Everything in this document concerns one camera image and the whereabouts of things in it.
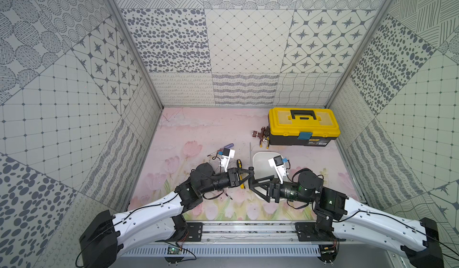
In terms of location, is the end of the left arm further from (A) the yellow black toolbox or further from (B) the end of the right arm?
(A) the yellow black toolbox

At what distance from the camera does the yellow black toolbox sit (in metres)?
0.92

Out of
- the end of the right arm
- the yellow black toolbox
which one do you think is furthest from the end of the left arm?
the yellow black toolbox
